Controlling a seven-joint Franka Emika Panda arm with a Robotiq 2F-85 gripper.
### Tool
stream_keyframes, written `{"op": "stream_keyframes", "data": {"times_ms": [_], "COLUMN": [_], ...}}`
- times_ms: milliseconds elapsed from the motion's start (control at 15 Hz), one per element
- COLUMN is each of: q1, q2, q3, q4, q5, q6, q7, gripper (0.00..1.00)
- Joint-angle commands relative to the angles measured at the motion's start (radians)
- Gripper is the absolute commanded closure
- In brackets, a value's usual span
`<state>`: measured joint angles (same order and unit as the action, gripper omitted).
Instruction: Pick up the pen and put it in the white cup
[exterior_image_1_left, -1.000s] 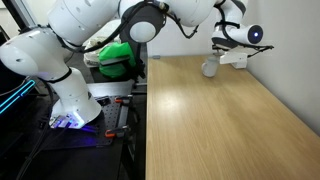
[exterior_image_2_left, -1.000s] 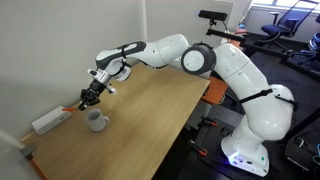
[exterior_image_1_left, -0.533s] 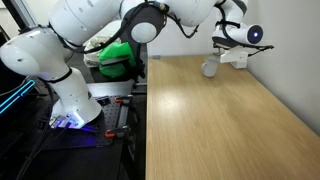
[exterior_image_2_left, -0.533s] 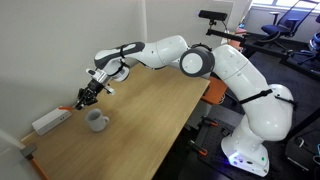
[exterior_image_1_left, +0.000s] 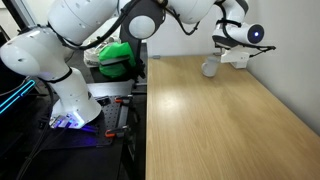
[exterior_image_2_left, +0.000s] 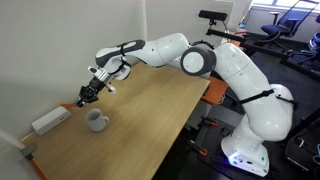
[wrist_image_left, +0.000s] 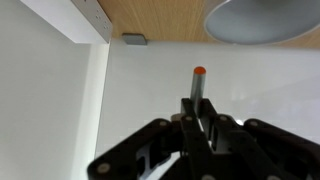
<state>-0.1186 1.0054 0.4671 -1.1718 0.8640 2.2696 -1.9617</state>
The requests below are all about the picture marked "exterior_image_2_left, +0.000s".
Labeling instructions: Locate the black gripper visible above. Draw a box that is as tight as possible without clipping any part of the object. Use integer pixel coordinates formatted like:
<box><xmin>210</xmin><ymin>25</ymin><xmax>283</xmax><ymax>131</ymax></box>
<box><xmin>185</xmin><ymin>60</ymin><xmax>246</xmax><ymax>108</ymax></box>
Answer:
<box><xmin>76</xmin><ymin>78</ymin><xmax>102</xmax><ymax>108</ymax></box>

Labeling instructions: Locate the white ceramic mug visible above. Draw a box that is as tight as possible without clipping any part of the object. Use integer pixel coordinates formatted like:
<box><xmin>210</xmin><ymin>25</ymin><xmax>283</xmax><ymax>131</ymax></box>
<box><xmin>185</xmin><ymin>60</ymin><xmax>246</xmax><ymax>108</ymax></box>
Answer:
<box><xmin>84</xmin><ymin>107</ymin><xmax>111</xmax><ymax>133</ymax></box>

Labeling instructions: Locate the white power strip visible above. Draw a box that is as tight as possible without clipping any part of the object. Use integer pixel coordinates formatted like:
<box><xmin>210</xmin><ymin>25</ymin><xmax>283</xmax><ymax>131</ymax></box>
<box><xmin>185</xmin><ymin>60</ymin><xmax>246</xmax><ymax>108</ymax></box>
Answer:
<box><xmin>31</xmin><ymin>105</ymin><xmax>73</xmax><ymax>137</ymax></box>

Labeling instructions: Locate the orange seat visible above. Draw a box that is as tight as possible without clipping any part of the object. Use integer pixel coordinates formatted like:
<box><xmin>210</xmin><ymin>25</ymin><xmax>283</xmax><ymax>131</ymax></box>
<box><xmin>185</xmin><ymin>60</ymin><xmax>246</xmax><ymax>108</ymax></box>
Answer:
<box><xmin>200</xmin><ymin>75</ymin><xmax>230</xmax><ymax>106</ymax></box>

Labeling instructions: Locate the blue office chair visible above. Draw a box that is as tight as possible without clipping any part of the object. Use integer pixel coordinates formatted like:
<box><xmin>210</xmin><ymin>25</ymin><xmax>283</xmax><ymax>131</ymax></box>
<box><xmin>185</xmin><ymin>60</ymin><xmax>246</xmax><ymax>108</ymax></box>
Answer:
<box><xmin>260</xmin><ymin>0</ymin><xmax>320</xmax><ymax>46</ymax></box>

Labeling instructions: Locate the black case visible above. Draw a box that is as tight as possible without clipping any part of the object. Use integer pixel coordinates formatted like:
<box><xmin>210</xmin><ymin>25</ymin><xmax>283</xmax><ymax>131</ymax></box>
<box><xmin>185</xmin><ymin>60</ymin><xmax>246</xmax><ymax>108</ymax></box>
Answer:
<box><xmin>284</xmin><ymin>125</ymin><xmax>320</xmax><ymax>173</ymax></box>

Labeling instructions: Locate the grey table clamp bracket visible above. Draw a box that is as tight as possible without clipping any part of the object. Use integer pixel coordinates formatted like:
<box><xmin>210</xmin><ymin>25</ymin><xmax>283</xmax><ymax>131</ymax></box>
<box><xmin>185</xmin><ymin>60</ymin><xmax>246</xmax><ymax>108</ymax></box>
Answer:
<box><xmin>19</xmin><ymin>143</ymin><xmax>38</xmax><ymax>161</ymax></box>

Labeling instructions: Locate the white angled post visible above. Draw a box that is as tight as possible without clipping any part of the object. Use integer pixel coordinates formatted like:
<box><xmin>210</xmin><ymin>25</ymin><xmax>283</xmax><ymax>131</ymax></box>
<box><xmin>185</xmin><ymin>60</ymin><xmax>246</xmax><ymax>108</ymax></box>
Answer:
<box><xmin>0</xmin><ymin>127</ymin><xmax>28</xmax><ymax>152</ymax></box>

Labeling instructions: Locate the orange-handled black clamp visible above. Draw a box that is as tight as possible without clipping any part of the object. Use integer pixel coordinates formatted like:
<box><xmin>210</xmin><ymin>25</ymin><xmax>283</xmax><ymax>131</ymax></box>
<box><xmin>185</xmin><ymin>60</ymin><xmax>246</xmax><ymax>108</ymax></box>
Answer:
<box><xmin>199</xmin><ymin>114</ymin><xmax>220</xmax><ymax>128</ymax></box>
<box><xmin>187</xmin><ymin>139</ymin><xmax>209</xmax><ymax>158</ymax></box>

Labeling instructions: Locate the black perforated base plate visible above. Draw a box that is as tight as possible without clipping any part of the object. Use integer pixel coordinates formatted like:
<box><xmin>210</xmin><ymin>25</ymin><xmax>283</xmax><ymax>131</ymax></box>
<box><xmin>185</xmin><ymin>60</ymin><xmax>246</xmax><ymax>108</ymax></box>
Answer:
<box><xmin>194</xmin><ymin>114</ymin><xmax>271</xmax><ymax>171</ymax></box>

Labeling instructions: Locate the black camera on stand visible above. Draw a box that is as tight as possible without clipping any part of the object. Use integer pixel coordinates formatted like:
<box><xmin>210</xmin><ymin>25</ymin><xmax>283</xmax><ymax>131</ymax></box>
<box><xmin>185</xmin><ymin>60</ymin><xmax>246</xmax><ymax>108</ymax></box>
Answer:
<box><xmin>198</xmin><ymin>9</ymin><xmax>229</xmax><ymax>22</ymax></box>

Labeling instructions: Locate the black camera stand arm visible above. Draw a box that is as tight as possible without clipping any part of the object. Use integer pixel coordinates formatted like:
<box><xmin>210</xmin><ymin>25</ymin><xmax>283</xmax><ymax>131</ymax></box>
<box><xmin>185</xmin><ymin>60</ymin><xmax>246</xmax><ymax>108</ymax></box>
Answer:
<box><xmin>205</xmin><ymin>19</ymin><xmax>249</xmax><ymax>44</ymax></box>

